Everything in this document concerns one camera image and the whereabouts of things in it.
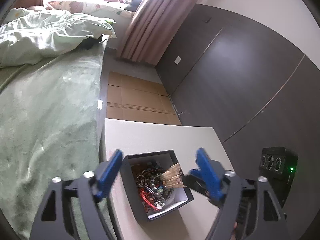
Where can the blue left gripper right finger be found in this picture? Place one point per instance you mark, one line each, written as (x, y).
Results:
(206, 180)

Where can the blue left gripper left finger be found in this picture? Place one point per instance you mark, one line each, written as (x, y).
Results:
(105, 175)

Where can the gold hair comb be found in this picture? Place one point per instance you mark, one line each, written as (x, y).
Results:
(173, 177)

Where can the black jewelry box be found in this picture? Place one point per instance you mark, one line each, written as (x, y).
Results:
(149, 199)

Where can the person's right hand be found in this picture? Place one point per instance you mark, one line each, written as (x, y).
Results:
(233, 236)

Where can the flattened cardboard sheet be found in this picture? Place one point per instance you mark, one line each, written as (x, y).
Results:
(133, 99)

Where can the bed with green sheet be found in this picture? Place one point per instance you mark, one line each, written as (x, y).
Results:
(48, 128)

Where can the dark wardrobe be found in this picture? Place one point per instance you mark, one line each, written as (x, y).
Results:
(252, 86)

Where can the black garment on bed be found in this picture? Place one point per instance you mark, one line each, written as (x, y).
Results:
(89, 42)

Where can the pink right curtain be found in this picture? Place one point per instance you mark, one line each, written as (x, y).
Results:
(152, 28)

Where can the light green duvet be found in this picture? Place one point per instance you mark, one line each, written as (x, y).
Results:
(29, 36)

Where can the floral pillow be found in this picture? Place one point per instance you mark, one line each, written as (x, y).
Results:
(78, 6)

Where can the white wall socket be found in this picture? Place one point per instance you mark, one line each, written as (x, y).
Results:
(177, 60)

